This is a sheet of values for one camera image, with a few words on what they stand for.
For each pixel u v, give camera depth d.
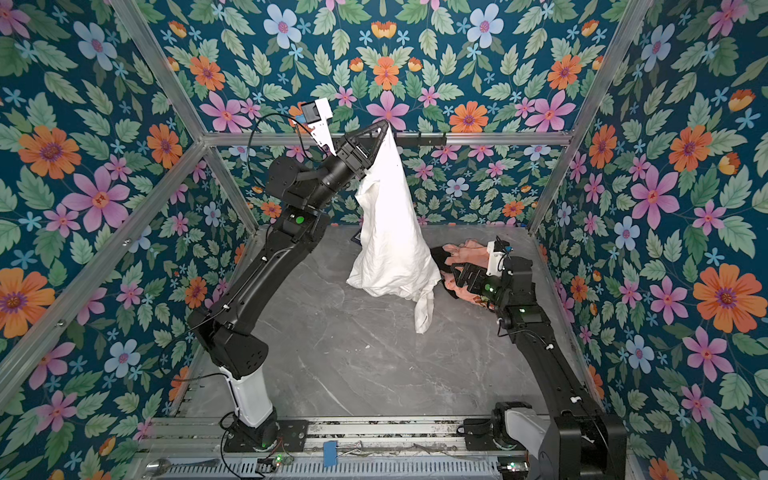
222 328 0.45
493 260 0.71
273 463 0.70
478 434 0.73
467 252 1.01
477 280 0.70
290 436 0.74
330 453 0.72
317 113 0.48
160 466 0.69
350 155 0.49
